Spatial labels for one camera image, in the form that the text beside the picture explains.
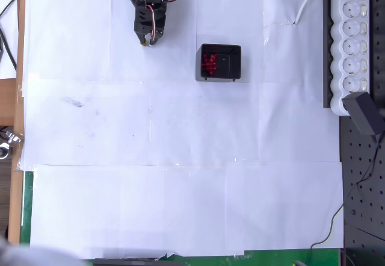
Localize black open box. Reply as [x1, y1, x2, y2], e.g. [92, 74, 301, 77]
[195, 43, 242, 82]

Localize white paper table cover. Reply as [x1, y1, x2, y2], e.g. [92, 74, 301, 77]
[19, 0, 345, 260]

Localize silver metal clamp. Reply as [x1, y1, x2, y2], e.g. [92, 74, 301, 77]
[0, 130, 24, 159]

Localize white power strip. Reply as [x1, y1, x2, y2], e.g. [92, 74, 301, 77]
[330, 0, 371, 117]

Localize green cutting mat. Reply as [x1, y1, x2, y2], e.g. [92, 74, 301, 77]
[20, 171, 342, 266]

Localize black power adapter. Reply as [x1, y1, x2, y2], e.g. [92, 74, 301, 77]
[342, 91, 382, 143]

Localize blurred gray object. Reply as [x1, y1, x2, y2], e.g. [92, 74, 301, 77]
[0, 237, 84, 266]

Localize black pegboard panel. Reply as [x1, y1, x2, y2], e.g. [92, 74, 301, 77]
[339, 0, 385, 266]

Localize white power cable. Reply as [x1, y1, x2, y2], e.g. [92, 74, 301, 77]
[294, 0, 325, 25]

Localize thin black adapter cable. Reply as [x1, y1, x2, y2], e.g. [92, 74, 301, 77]
[306, 133, 385, 266]

